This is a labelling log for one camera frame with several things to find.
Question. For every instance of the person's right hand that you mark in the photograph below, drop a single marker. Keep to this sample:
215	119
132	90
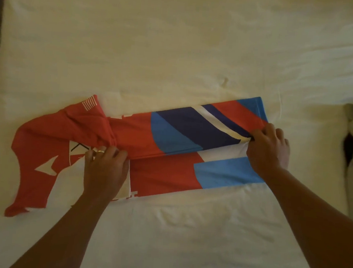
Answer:
267	153

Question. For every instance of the person's left hand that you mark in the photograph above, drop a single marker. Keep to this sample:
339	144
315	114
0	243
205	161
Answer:
105	174

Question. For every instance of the red blue white jersey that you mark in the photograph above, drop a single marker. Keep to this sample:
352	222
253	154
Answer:
170	141

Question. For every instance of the person's left forearm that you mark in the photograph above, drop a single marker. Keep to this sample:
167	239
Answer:
65	236

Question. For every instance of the person's right forearm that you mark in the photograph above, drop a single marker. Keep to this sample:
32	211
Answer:
321	235

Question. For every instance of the white bed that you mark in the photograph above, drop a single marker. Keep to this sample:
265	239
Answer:
171	40

